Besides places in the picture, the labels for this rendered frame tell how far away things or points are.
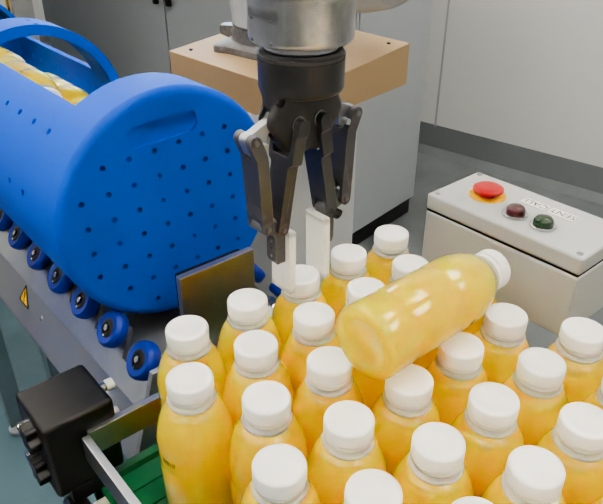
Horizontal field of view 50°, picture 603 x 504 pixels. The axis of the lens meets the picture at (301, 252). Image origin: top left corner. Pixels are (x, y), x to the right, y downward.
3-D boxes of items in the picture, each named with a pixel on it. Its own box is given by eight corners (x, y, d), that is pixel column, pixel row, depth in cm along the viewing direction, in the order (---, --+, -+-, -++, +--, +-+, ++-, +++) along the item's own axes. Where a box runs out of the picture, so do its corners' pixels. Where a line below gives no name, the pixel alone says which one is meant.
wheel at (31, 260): (46, 236, 94) (34, 232, 93) (59, 248, 91) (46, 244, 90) (32, 263, 94) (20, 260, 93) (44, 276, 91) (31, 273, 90)
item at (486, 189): (484, 185, 79) (485, 177, 79) (509, 195, 77) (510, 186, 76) (465, 194, 77) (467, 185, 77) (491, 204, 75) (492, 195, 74)
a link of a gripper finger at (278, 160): (312, 119, 56) (300, 120, 55) (293, 238, 60) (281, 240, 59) (284, 108, 59) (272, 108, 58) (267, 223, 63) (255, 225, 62)
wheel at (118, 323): (118, 305, 79) (105, 302, 78) (136, 322, 76) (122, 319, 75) (102, 337, 80) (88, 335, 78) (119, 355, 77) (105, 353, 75)
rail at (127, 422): (377, 297, 85) (379, 278, 84) (382, 300, 85) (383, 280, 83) (90, 451, 63) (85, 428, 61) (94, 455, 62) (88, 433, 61)
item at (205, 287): (246, 325, 84) (241, 241, 77) (257, 334, 82) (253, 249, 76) (179, 358, 78) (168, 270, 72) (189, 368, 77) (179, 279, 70)
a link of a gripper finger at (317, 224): (304, 209, 65) (310, 206, 65) (305, 267, 69) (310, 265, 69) (325, 219, 63) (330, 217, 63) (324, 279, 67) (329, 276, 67)
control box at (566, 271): (468, 238, 88) (478, 168, 83) (608, 304, 75) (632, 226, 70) (419, 264, 83) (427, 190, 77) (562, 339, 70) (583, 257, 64)
